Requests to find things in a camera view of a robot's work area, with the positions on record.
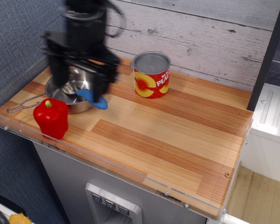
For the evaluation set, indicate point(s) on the black yellow object bottom left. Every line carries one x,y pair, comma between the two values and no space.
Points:
9,208

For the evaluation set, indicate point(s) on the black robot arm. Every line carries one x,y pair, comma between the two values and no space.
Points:
91,6

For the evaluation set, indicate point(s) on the right dark gray post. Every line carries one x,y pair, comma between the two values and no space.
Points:
268,58

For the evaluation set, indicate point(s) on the white toy sink counter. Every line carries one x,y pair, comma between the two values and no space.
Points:
261,151

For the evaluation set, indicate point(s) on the blue handled metal spatula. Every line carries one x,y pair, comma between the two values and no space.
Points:
80,89

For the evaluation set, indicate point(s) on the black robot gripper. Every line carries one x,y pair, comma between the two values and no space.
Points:
82,46

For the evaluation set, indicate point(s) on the stainless steel pan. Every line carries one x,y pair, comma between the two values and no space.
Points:
78,79

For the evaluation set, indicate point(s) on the red toy bell pepper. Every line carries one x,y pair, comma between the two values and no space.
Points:
52,117

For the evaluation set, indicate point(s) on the red yellow peaches can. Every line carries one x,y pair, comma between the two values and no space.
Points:
151,71

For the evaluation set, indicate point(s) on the silver water dispenser panel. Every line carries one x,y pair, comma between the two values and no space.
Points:
109,208

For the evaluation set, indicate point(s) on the gray toy fridge cabinet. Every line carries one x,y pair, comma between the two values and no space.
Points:
69,177

